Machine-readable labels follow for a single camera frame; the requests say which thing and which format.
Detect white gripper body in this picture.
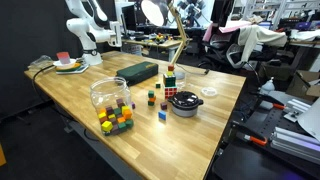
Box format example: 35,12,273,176
109,21,122,47

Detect blue block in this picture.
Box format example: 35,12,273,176
158,110,166,120

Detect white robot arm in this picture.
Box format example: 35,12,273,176
65,0,122,66

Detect clear plastic jar of blocks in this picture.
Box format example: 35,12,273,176
90,77,134,136

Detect red block on cubes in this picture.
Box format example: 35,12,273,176
168,65,174,71

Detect green top tower block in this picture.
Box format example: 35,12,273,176
148,90,155,98

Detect green tower block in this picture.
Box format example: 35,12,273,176
148,101,155,106
148,90,155,98

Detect purple block beside jar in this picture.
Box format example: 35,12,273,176
131,102,136,109

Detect orange tower block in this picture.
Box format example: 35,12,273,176
149,96,156,102

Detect green bottom tower block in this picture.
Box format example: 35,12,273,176
148,101,155,106

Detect dark green case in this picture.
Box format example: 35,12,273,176
117,61,158,86

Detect white lamp shade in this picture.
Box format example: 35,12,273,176
141,0,165,26

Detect stack of plates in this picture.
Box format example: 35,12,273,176
53,59,89,74

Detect red pink cup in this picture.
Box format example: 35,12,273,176
57,52,70,64

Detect background wooden desk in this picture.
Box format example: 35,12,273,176
122,38,191,64

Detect white large rubiks cube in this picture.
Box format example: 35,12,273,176
164,86,177,99

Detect clear glass cup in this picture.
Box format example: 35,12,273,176
175,71,186,88

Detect black lidded pot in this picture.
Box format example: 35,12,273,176
168,91,203,117

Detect clear plastic lid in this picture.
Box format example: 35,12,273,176
201,87,217,97

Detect black office chair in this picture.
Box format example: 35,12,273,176
199,27,280,69

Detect white cloth on chair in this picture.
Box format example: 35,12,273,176
238,25,287,62

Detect white spray bottle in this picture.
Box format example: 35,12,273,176
259,77,275,95

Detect cardboard box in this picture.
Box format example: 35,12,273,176
286,70,320,101

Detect aluminium extrusion bars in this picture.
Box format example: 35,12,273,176
271,127,320,165

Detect black cable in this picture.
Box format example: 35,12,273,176
31,64,101,143

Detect orange handled tool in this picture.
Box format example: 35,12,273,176
237,132,268,146

